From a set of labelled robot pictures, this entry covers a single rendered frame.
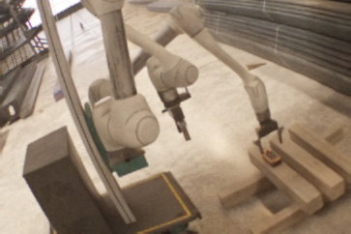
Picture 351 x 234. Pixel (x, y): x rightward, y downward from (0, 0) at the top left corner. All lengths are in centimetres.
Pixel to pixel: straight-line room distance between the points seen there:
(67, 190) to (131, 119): 59
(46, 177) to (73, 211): 23
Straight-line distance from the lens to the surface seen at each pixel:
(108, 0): 194
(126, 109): 198
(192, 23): 250
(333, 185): 236
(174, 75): 214
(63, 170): 227
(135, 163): 221
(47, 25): 224
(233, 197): 292
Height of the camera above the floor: 150
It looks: 17 degrees down
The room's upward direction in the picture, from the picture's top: 21 degrees counter-clockwise
